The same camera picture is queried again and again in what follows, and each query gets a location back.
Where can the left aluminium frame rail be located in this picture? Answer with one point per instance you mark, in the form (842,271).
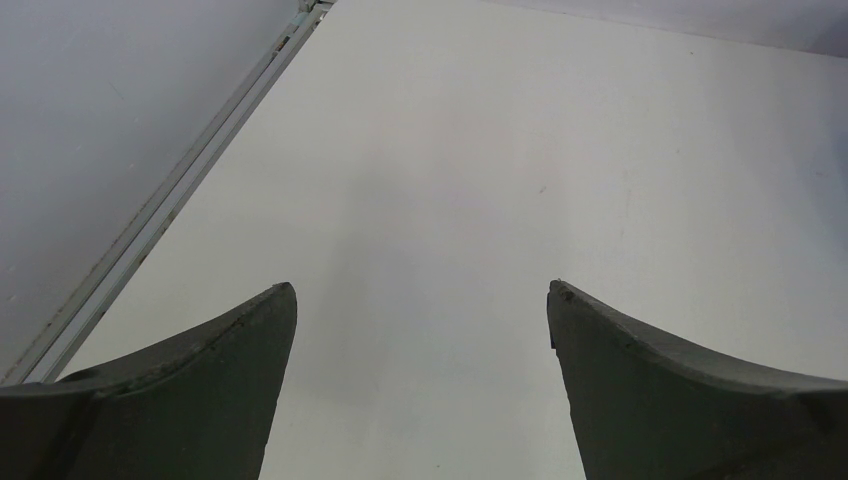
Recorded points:
(112,113)

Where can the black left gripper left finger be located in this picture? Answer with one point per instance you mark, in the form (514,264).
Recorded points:
(197,405)

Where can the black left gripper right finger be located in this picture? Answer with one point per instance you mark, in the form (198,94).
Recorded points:
(647,404)

